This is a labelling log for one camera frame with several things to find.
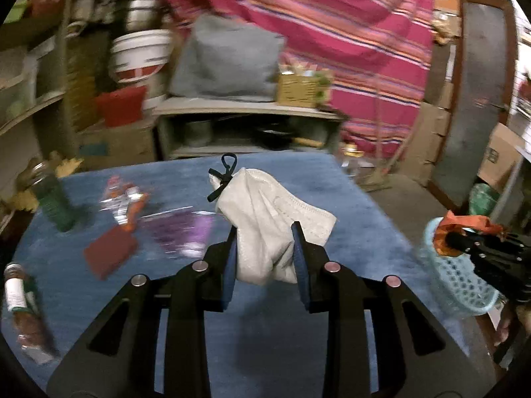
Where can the metal pot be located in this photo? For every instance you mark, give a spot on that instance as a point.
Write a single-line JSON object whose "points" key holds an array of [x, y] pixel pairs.
{"points": [[141, 8]]}

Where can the silver orange wrapper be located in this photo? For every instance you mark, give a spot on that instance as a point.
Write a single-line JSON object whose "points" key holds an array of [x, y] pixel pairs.
{"points": [[124, 203]]}

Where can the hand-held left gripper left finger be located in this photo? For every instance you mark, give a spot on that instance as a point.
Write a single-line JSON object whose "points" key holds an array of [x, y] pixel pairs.
{"points": [[230, 273]]}

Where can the low wooden cabinet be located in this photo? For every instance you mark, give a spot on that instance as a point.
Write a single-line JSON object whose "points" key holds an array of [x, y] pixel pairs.
{"points": [[232, 107]]}

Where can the pink striped cloth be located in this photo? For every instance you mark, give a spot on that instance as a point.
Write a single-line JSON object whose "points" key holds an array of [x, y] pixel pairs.
{"points": [[340, 29]]}

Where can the red woven basket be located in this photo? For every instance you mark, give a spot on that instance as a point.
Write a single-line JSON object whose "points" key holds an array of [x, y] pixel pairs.
{"points": [[122, 105]]}

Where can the person's right hand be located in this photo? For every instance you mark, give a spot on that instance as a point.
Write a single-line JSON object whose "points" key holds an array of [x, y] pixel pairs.
{"points": [[505, 325]]}

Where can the yellow egg tray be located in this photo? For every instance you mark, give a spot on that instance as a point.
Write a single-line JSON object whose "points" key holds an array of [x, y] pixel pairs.
{"points": [[66, 166]]}

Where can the dark wooden door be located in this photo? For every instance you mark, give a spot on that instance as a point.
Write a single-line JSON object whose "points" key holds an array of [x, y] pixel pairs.
{"points": [[477, 103]]}

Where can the small woven yellow basket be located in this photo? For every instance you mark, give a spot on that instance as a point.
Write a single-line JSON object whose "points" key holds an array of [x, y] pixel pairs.
{"points": [[298, 89]]}

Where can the stacked cardboard boxes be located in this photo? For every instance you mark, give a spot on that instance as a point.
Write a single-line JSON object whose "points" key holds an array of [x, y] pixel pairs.
{"points": [[431, 141]]}

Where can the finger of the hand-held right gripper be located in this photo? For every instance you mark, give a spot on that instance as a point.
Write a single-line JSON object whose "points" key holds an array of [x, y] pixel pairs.
{"points": [[458, 243]]}

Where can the glass jar with white label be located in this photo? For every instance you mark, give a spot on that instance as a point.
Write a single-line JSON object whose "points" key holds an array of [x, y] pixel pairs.
{"points": [[16, 294]]}

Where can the green plastic basket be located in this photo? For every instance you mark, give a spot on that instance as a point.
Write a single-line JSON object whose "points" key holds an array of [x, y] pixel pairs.
{"points": [[483, 199]]}

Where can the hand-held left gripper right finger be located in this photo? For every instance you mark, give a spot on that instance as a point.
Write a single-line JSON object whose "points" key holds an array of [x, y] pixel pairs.
{"points": [[299, 265]]}

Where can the clear cup with green label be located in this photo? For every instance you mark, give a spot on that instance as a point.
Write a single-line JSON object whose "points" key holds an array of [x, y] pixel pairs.
{"points": [[54, 203]]}

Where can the purple plastic packet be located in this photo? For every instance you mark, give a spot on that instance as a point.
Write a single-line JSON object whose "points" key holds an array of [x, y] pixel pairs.
{"points": [[178, 232]]}

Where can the wooden shelf unit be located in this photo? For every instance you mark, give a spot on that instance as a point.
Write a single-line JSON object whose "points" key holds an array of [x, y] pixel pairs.
{"points": [[25, 112]]}

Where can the straw broom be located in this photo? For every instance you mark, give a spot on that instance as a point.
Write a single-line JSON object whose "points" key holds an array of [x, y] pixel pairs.
{"points": [[377, 180]]}

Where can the brown cardboard box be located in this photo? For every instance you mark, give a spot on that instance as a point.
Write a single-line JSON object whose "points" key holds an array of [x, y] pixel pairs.
{"points": [[500, 153]]}

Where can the gray cushion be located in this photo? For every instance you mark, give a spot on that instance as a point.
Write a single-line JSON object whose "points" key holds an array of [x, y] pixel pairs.
{"points": [[228, 62]]}

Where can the teal plastic basket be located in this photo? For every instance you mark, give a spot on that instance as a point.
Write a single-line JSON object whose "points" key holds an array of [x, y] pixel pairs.
{"points": [[452, 277]]}

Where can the white plastic bucket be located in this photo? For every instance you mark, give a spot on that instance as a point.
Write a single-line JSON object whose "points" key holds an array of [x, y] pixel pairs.
{"points": [[141, 54]]}

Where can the dark red flat packet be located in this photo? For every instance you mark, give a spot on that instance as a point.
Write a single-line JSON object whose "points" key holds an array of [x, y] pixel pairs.
{"points": [[110, 253]]}

